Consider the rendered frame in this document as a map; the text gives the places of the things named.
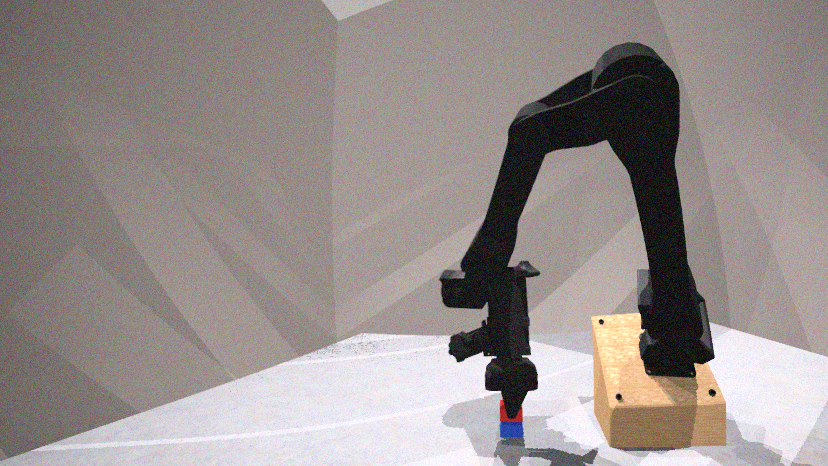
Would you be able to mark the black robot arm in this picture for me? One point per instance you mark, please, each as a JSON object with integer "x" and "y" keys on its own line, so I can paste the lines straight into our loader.
{"x": 631, "y": 99}

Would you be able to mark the blue block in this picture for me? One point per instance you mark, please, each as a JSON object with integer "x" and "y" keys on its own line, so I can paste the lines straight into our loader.
{"x": 511, "y": 429}

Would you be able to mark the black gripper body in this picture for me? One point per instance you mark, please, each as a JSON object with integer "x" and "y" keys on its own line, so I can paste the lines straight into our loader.
{"x": 510, "y": 339}

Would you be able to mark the red block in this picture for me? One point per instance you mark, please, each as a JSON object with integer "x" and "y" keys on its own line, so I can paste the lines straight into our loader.
{"x": 504, "y": 418}

